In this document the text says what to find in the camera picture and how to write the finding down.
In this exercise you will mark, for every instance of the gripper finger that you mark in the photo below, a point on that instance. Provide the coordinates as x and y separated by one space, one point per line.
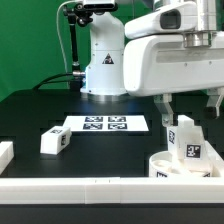
162 103
215 98

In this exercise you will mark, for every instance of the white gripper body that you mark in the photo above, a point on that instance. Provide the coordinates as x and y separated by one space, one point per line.
161 64

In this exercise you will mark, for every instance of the white round stool seat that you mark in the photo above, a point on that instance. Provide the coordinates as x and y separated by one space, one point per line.
163 164

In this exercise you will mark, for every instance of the white marker sheet with tags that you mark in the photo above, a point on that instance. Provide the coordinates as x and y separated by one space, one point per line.
131 123

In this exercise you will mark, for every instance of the white front fence bar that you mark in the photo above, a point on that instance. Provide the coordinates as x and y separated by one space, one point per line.
110 190

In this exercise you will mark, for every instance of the white left fence piece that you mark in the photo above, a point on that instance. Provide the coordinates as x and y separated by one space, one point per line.
6 154

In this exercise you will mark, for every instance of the white camera on stand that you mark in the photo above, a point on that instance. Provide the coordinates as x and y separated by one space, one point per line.
99 4

